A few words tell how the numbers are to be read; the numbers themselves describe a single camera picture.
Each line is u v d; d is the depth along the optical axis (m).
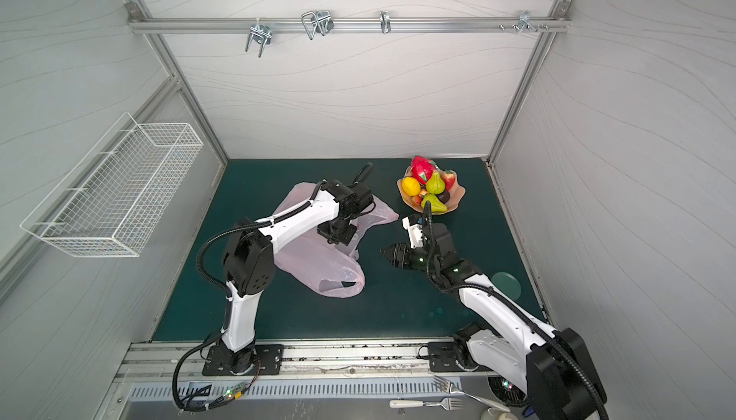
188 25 0.79
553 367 0.40
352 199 0.66
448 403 0.68
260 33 0.79
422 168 1.04
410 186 1.02
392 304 0.84
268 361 0.74
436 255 0.63
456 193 1.04
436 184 0.98
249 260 0.51
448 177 1.04
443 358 0.73
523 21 0.77
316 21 0.77
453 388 0.69
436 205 0.99
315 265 0.78
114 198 0.69
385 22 0.78
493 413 0.67
